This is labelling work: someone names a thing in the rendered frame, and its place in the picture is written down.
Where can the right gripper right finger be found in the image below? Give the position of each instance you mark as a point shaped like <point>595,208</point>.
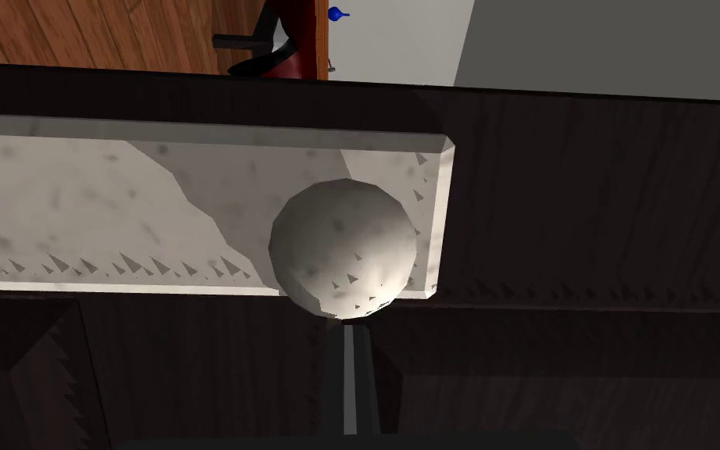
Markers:
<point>366,387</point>

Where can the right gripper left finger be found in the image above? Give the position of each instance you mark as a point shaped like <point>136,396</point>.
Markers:
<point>335,387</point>

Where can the white marbled ball knob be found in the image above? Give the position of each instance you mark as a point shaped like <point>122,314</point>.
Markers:
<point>341,244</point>

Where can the dark wooden cabinet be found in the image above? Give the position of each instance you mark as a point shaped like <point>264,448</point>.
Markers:
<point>585,200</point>

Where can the red and black object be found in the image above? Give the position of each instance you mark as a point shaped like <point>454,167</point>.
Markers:
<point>294,37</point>

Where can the small blue knob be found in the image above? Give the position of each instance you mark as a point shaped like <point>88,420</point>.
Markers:
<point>335,14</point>

